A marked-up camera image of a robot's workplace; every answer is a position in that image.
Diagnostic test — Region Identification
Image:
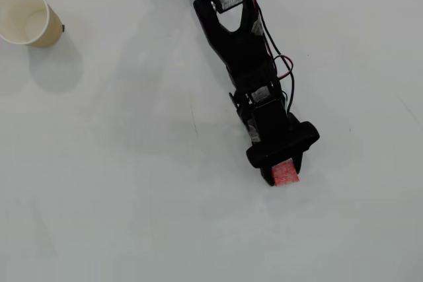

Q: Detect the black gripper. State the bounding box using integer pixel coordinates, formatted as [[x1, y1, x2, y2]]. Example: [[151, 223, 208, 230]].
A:
[[229, 80, 304, 187]]

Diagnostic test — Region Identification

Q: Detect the red foam cube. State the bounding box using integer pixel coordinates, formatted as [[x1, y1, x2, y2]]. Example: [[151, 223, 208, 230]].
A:
[[271, 159, 301, 187]]

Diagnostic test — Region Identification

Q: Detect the white paper cup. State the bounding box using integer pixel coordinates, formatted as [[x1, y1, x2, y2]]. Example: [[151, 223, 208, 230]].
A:
[[0, 0, 63, 49]]

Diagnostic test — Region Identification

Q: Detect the black wrist webcam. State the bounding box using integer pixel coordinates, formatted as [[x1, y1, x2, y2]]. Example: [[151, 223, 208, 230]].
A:
[[245, 121, 321, 170]]

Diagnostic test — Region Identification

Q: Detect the black wire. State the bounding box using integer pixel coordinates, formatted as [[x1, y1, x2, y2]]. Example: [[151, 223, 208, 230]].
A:
[[243, 0, 296, 114]]

